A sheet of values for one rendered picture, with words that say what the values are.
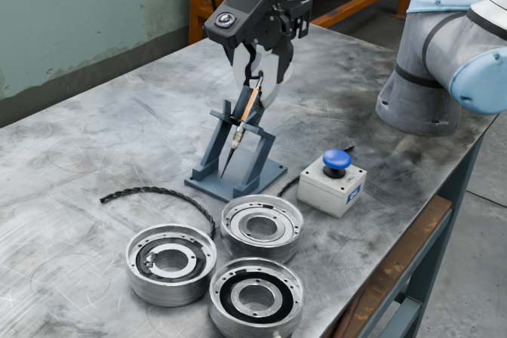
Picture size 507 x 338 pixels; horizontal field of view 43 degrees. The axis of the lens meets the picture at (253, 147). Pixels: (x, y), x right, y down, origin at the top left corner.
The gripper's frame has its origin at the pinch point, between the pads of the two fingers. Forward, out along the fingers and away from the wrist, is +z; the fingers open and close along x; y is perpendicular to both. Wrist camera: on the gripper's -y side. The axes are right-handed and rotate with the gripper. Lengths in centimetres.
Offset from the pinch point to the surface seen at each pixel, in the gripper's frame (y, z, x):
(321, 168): 1.6, 7.7, -11.3
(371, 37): 261, 93, 79
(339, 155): 1.9, 4.7, -13.5
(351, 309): 7.0, 35.6, -18.9
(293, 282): -19.3, 9.1, -19.1
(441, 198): 51, 37, -20
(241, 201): -11.1, 8.6, -6.3
